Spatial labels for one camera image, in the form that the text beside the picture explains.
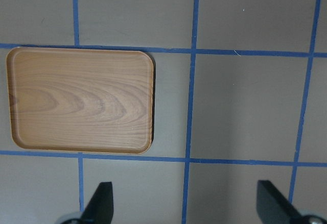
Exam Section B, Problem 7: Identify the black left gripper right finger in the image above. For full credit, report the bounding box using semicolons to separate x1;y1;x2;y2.
256;180;302;224

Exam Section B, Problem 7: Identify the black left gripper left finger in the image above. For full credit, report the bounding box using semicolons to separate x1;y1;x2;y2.
80;182;113;224

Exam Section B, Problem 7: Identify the brown paper table cover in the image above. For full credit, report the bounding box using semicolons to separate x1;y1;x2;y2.
1;0;326;223

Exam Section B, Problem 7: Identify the wooden tray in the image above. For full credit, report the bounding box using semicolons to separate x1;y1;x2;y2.
6;47;155;154

